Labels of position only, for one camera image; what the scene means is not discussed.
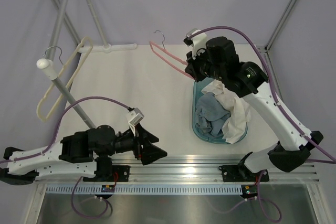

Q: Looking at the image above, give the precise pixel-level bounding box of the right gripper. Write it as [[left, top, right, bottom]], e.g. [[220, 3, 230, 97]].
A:
[[186, 45, 226, 82]]

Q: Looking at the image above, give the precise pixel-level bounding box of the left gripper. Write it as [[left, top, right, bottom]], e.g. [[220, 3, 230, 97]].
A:
[[98, 123, 168, 165]]

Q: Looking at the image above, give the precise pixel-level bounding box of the pink hanger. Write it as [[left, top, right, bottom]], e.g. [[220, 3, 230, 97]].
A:
[[149, 29, 193, 79]]

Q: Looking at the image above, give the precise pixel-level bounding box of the white pleated skirt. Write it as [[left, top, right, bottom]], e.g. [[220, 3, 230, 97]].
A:
[[202, 80, 251, 144]]

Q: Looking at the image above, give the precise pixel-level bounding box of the cream velvet hanger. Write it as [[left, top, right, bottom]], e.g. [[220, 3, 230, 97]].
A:
[[36, 36, 94, 123]]

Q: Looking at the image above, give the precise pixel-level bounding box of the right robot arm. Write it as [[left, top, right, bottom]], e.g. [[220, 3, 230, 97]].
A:
[[184, 33, 323, 182]]

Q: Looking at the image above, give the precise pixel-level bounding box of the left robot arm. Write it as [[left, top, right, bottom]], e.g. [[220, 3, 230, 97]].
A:
[[1, 125, 167, 185]]

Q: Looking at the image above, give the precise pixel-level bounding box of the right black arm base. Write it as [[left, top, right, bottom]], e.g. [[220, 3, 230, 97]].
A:
[[218, 152, 270, 183]]

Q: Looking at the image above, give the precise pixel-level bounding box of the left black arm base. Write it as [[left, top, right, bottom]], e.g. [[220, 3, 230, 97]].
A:
[[83, 157, 130, 182]]

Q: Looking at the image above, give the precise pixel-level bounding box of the teal plastic bin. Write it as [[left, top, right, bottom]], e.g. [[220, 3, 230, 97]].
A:
[[192, 78, 251, 144]]

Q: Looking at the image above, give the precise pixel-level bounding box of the grey clothes rack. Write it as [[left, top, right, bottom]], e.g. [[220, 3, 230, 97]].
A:
[[36, 0, 137, 122]]

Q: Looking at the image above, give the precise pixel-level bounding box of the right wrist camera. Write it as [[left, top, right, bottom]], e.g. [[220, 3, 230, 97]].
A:
[[183, 28, 207, 59]]

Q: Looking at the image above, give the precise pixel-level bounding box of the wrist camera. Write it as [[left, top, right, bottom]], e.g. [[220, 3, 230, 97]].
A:
[[183, 28, 207, 59], [126, 108, 144, 136]]

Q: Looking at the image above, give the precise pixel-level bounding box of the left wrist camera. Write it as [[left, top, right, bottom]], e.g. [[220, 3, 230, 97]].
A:
[[126, 108, 144, 136]]

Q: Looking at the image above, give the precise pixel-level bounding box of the aluminium mounting rail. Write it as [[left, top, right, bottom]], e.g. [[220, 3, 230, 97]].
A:
[[35, 155, 320, 185]]

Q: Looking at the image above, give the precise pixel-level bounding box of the aluminium frame post right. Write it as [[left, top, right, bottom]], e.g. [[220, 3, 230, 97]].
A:
[[265, 0, 299, 53]]

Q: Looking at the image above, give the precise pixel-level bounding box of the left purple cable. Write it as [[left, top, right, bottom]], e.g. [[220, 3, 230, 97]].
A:
[[0, 97, 132, 164]]

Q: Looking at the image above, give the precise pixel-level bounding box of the white slotted cable duct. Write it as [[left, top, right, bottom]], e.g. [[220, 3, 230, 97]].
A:
[[46, 184, 243, 195]]

